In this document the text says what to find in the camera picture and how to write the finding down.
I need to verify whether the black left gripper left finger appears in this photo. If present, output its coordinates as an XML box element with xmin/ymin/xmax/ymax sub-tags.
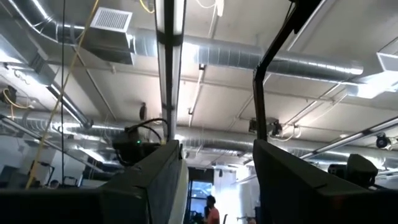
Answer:
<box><xmin>0</xmin><ymin>139</ymin><xmax>189</xmax><ymax>224</ymax></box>

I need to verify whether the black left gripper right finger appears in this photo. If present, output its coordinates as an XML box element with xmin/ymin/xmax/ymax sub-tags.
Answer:
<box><xmin>253</xmin><ymin>139</ymin><xmax>398</xmax><ymax>224</ymax></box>

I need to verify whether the black ceiling mounted device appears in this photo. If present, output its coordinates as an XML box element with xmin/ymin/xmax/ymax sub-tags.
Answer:
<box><xmin>248</xmin><ymin>117</ymin><xmax>283</xmax><ymax>138</ymax></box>

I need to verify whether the bright window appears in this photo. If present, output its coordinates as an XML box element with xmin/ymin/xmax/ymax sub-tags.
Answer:
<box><xmin>188</xmin><ymin>180</ymin><xmax>214</xmax><ymax>215</ymax></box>

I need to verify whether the person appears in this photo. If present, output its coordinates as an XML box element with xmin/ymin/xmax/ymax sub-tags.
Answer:
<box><xmin>202</xmin><ymin>195</ymin><xmax>221</xmax><ymax>224</ymax></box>

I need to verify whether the white ceiling light fixture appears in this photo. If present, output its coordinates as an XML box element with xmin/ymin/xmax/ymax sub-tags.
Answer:
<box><xmin>345</xmin><ymin>40</ymin><xmax>398</xmax><ymax>100</ymax></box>

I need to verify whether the black beam with light strips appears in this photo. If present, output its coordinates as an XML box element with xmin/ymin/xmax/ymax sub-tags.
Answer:
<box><xmin>154</xmin><ymin>0</ymin><xmax>187</xmax><ymax>142</ymax></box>

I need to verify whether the white ceiling air vent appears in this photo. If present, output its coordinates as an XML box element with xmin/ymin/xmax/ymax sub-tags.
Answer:
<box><xmin>82</xmin><ymin>6</ymin><xmax>136</xmax><ymax>65</ymax></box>

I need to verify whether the black overhead camera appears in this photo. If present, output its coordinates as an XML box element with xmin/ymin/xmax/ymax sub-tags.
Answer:
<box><xmin>112</xmin><ymin>126</ymin><xmax>163</xmax><ymax>167</ymax></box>

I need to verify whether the black camera cable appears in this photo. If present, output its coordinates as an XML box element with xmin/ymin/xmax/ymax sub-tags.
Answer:
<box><xmin>124</xmin><ymin>117</ymin><xmax>170</xmax><ymax>146</ymax></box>

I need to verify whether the black ceiling dome camera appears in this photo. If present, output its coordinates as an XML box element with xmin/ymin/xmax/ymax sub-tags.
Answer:
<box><xmin>375</xmin><ymin>133</ymin><xmax>392</xmax><ymax>149</ymax></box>

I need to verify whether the yellow cable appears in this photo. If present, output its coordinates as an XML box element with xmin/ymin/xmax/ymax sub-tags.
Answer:
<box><xmin>24</xmin><ymin>0</ymin><xmax>100</xmax><ymax>190</ymax></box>

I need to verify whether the small silver duct pipe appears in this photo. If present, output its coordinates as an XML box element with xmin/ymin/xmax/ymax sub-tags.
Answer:
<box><xmin>29</xmin><ymin>52</ymin><xmax>94</xmax><ymax>130</ymax></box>

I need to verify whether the large silver ventilation duct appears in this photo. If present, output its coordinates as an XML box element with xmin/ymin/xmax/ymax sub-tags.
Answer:
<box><xmin>0</xmin><ymin>0</ymin><xmax>364</xmax><ymax>82</ymax></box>

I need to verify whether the thin black hanging cable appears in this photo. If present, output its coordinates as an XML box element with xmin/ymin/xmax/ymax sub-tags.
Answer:
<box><xmin>60</xmin><ymin>0</ymin><xmax>67</xmax><ymax>187</ymax></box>

